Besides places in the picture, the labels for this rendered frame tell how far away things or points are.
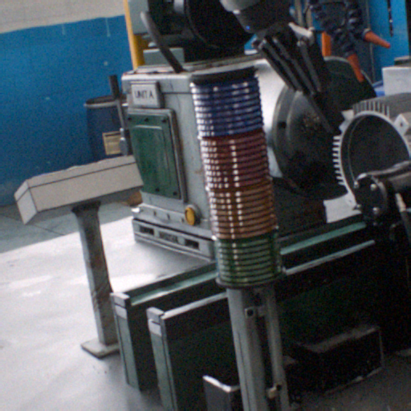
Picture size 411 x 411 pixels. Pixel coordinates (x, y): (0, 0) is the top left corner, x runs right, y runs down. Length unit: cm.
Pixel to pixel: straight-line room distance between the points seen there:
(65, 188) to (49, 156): 580
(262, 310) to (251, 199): 10
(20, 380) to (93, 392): 14
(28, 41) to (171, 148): 533
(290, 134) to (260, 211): 70
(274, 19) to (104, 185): 33
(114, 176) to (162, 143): 46
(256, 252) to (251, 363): 11
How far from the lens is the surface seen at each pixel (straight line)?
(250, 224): 72
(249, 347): 77
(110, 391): 115
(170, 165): 167
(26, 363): 130
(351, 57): 140
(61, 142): 703
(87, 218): 123
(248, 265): 73
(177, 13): 166
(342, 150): 131
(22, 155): 691
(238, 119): 70
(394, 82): 132
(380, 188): 105
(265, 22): 117
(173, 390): 103
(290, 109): 142
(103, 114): 635
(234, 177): 71
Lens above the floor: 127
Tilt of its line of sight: 13 degrees down
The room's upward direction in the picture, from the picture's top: 8 degrees counter-clockwise
